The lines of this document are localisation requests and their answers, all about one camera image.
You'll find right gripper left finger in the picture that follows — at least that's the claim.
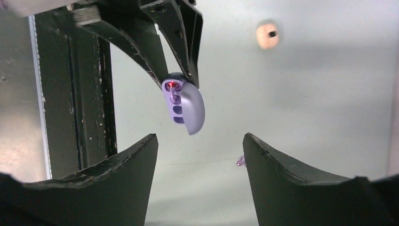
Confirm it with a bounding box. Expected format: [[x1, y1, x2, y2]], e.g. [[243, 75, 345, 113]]
[[0, 134, 158, 226]]

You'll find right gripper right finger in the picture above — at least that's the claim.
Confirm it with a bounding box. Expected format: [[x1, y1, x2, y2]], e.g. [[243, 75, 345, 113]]
[[243, 133, 399, 226]]

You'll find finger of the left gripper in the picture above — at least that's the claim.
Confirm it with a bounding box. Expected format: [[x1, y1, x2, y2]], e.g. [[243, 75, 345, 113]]
[[140, 0, 203, 88], [73, 0, 168, 86]]

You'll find beige earbud charging case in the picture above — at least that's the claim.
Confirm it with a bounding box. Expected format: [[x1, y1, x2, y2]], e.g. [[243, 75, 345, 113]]
[[256, 23, 279, 49]]

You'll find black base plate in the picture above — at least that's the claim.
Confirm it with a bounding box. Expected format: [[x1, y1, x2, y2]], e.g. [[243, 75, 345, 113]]
[[29, 9, 117, 179]]

